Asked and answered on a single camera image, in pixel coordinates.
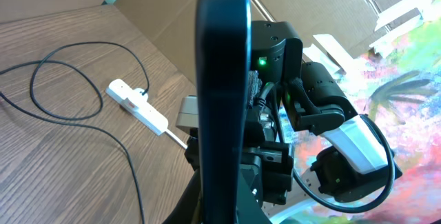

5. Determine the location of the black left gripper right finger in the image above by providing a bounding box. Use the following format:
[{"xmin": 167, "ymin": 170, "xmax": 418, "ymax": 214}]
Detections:
[{"xmin": 236, "ymin": 174, "xmax": 271, "ymax": 224}]

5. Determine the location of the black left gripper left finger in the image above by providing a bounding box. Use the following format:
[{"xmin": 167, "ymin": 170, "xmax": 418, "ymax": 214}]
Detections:
[{"xmin": 163, "ymin": 169, "xmax": 201, "ymax": 224}]

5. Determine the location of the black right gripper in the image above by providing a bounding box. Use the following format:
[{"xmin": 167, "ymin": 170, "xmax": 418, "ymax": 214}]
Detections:
[{"xmin": 184, "ymin": 106, "xmax": 296, "ymax": 206}]

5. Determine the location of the blue smartphone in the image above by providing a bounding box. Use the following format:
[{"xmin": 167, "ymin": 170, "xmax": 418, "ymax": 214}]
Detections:
[{"xmin": 195, "ymin": 0, "xmax": 252, "ymax": 223}]

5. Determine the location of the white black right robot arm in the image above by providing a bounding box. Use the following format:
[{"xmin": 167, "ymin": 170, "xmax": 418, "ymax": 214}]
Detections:
[{"xmin": 167, "ymin": 18, "xmax": 402, "ymax": 223}]

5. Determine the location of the white charger adapter plug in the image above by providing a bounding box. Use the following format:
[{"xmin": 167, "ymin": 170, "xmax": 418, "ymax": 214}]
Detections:
[{"xmin": 123, "ymin": 88, "xmax": 148, "ymax": 110}]

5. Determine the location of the white power strip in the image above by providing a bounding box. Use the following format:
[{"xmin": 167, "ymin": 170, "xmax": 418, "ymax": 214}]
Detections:
[{"xmin": 106, "ymin": 79, "xmax": 168, "ymax": 136}]

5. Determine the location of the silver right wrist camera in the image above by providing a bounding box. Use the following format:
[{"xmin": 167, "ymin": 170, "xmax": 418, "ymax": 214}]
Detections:
[{"xmin": 176, "ymin": 95, "xmax": 198, "ymax": 137}]

